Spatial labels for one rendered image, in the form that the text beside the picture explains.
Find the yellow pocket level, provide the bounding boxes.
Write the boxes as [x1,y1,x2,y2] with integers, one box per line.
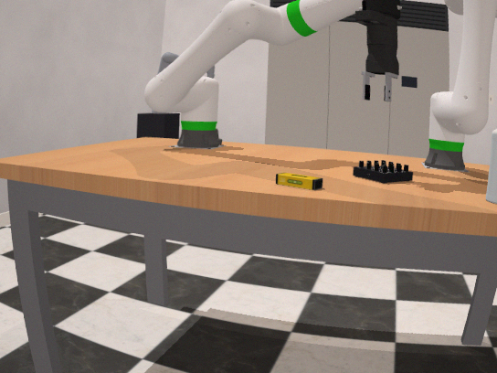
[276,173,323,190]

